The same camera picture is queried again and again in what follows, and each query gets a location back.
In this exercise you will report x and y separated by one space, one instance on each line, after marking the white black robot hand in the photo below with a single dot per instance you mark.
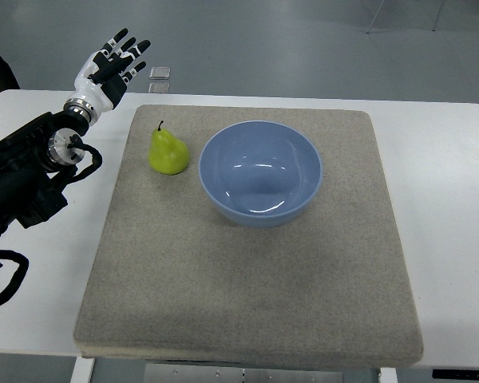
104 78

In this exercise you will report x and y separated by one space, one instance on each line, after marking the green pear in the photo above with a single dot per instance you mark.
167 154

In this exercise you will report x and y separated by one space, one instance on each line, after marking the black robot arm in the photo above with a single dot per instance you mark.
40 159

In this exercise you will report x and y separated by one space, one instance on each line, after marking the blue ceramic bowl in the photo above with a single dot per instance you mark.
260 173

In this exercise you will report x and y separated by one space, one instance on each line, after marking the lower metal floor plate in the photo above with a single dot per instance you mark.
158 87

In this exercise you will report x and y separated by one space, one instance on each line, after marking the metal floor plate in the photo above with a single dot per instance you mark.
159 73
158 87

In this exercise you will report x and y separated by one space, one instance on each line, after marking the upper metal floor plate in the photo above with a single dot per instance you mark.
159 73

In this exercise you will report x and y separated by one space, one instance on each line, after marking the grey felt mat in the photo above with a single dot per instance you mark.
173 280

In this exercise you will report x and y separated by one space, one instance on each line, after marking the black table control panel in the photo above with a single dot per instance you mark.
456 374

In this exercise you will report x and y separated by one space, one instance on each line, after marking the metal table frame bar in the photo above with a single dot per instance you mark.
193 373

